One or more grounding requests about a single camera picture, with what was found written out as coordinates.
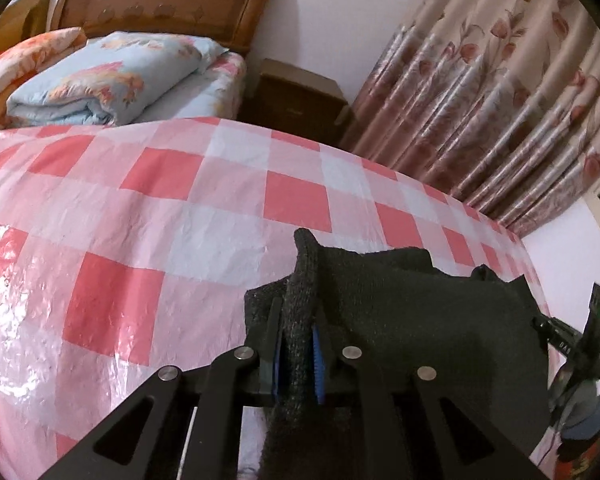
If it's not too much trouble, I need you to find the pink checkered plastic tablecloth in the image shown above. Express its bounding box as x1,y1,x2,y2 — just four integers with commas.
0,116,564,480

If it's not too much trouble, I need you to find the brown wooden nightstand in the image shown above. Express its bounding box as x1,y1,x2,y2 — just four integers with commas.
240,57,351,147

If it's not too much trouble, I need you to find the dark striped knit sweater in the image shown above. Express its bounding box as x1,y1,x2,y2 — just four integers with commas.
242,227,551,480

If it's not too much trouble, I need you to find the red floral cloth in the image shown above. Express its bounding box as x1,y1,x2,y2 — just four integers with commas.
554,439,600,480

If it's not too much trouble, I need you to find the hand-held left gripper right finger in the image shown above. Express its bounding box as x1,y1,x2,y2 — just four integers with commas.
310,310,551,480

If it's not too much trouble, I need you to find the pink floral curtain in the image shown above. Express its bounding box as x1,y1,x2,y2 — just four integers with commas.
340,0,600,239

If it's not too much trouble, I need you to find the orange floral pillow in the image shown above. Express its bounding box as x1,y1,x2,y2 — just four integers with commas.
0,26,89,139

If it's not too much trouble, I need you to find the blue floral folded quilt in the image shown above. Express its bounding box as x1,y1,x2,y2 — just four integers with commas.
6,31,230,127

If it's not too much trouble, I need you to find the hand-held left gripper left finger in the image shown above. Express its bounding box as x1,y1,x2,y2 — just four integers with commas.
37,296,286,480

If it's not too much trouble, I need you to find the person's right forearm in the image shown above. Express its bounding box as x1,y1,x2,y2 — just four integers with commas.
550,377,600,444

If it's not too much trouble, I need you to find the plain brown wooden headboard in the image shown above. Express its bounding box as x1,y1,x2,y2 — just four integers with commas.
0,0,56,57

